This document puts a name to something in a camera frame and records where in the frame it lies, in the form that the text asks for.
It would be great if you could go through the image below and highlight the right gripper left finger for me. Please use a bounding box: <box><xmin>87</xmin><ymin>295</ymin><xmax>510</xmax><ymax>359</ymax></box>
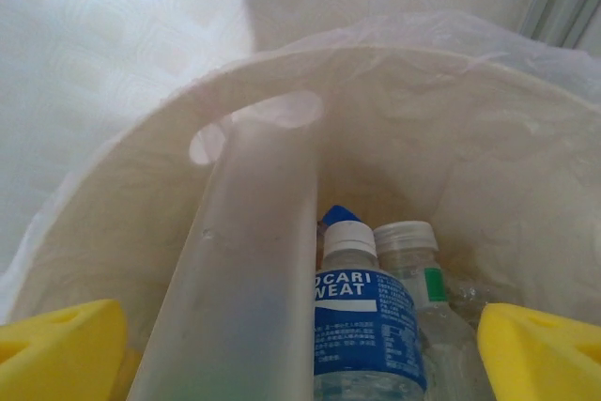
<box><xmin>0</xmin><ymin>298</ymin><xmax>131</xmax><ymax>401</ymax></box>

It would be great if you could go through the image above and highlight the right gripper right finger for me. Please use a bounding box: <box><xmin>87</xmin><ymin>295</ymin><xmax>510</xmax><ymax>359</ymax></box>
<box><xmin>477</xmin><ymin>302</ymin><xmax>601</xmax><ymax>401</ymax></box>

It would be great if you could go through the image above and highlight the small clear bottle green label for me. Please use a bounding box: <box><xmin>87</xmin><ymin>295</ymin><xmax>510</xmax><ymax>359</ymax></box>
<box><xmin>373</xmin><ymin>221</ymin><xmax>489</xmax><ymax>401</ymax></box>

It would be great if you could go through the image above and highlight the Pocari Sweat bottle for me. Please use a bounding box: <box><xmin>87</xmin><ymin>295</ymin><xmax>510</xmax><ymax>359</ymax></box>
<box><xmin>312</xmin><ymin>220</ymin><xmax>428</xmax><ymax>401</ymax></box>

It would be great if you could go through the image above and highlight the long clear plastic container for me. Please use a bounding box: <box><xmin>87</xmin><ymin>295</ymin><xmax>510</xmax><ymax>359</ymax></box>
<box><xmin>125</xmin><ymin>116</ymin><xmax>321</xmax><ymax>401</ymax></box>

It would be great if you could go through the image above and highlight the clear bottle blue label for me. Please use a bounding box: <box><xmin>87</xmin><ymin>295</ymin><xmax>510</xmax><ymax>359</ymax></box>
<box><xmin>318</xmin><ymin>205</ymin><xmax>362</xmax><ymax>233</ymax></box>

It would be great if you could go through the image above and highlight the white waste bin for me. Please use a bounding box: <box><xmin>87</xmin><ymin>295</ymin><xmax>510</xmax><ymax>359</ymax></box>
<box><xmin>8</xmin><ymin>43</ymin><xmax>601</xmax><ymax>401</ymax></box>

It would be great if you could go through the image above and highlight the translucent bin liner bag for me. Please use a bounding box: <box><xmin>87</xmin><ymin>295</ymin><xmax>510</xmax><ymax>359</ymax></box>
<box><xmin>0</xmin><ymin>10</ymin><xmax>601</xmax><ymax>401</ymax></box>

